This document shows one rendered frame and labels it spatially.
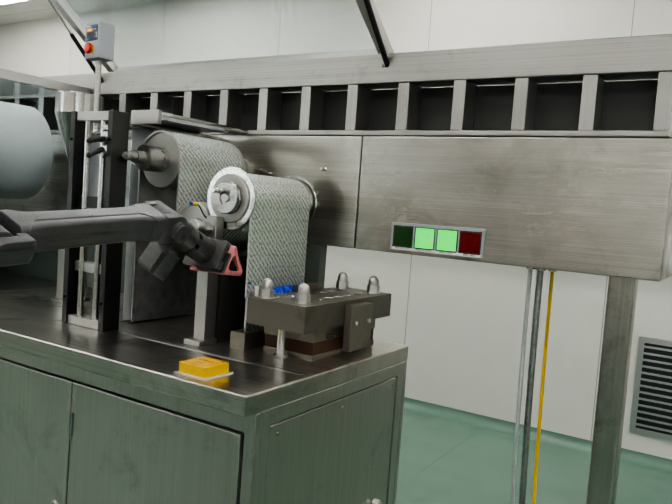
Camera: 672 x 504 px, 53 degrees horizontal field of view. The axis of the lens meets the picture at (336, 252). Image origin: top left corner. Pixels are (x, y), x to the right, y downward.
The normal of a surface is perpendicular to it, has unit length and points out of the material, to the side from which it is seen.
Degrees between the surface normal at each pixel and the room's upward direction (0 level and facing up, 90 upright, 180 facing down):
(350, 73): 90
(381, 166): 90
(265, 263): 90
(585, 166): 90
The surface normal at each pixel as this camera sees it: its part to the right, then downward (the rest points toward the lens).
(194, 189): 0.84, 0.13
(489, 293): -0.53, 0.02
